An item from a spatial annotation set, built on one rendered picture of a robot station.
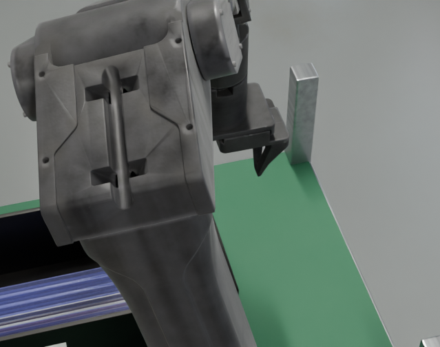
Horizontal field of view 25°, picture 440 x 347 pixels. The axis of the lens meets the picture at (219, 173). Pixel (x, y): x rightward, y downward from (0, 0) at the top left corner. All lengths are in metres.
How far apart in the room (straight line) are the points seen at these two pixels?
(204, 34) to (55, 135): 0.09
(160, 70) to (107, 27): 0.04
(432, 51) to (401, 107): 0.27
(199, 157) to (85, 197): 0.05
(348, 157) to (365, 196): 0.14
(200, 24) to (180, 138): 0.07
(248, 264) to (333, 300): 0.11
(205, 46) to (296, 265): 0.77
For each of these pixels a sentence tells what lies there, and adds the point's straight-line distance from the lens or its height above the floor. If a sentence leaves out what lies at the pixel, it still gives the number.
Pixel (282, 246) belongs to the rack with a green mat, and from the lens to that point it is 1.25.
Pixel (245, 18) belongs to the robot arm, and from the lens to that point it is 0.89.
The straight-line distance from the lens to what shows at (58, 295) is 1.16.
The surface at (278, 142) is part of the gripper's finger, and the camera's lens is 0.99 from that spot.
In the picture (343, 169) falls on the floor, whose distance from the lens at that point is 2.67.
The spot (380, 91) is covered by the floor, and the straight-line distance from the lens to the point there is 2.90.
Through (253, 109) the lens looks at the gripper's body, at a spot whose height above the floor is 1.24.
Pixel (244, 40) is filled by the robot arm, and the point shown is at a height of 1.35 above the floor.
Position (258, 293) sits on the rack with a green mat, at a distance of 1.21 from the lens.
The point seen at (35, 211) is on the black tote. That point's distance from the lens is 1.16.
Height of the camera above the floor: 1.92
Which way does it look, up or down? 47 degrees down
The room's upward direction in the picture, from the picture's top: straight up
